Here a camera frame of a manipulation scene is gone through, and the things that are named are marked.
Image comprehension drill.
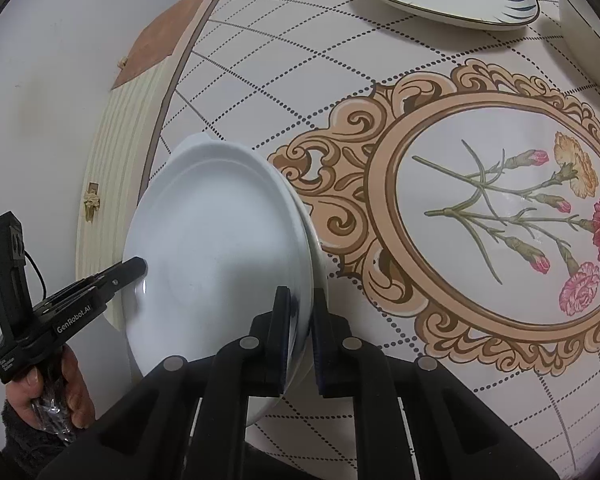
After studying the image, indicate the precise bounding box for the white plate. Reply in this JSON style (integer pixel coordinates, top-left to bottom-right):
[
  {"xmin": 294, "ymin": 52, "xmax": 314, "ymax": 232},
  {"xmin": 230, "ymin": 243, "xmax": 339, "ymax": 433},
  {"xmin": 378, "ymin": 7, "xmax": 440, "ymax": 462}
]
[
  {"xmin": 121, "ymin": 140, "xmax": 315, "ymax": 428},
  {"xmin": 182, "ymin": 131, "xmax": 329, "ymax": 361}
]

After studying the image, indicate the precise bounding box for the person's left hand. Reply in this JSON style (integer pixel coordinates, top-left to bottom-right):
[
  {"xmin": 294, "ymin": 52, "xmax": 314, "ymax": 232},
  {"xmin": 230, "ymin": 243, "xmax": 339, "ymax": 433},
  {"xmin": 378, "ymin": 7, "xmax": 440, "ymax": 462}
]
[{"xmin": 5, "ymin": 346, "xmax": 98, "ymax": 432}]

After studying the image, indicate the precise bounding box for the floral printed tablecloth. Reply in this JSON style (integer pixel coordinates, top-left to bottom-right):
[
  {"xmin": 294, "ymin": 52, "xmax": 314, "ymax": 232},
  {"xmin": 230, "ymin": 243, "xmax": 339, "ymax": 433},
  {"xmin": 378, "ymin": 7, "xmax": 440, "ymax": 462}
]
[{"xmin": 75, "ymin": 0, "xmax": 600, "ymax": 480}]

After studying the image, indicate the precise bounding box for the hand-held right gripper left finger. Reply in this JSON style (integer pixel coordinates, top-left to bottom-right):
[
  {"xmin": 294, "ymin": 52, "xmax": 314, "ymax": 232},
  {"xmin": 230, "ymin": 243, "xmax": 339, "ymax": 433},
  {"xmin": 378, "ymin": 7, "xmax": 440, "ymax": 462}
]
[{"xmin": 39, "ymin": 286, "xmax": 301, "ymax": 480}]

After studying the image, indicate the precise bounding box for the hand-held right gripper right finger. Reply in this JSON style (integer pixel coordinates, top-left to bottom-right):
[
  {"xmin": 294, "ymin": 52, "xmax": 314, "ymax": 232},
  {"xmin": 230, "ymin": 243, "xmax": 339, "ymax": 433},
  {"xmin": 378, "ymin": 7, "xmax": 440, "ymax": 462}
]
[{"xmin": 310, "ymin": 286, "xmax": 562, "ymax": 480}]

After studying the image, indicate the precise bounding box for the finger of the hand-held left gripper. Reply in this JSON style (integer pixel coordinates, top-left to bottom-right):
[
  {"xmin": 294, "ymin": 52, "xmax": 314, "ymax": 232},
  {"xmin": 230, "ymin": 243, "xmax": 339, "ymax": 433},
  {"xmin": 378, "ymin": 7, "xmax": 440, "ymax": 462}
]
[{"xmin": 82, "ymin": 256, "xmax": 148, "ymax": 306}]

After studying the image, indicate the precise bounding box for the black cable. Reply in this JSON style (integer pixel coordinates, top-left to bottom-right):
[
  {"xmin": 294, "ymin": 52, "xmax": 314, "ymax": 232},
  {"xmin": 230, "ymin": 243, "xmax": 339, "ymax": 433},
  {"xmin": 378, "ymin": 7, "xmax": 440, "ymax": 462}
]
[{"xmin": 23, "ymin": 249, "xmax": 49, "ymax": 298}]

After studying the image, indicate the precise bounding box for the white bowl black rim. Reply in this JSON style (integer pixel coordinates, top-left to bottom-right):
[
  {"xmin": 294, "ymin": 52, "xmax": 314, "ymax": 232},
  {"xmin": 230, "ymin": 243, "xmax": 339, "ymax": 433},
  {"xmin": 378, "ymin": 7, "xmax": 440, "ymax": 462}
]
[{"xmin": 559, "ymin": 0, "xmax": 600, "ymax": 93}]

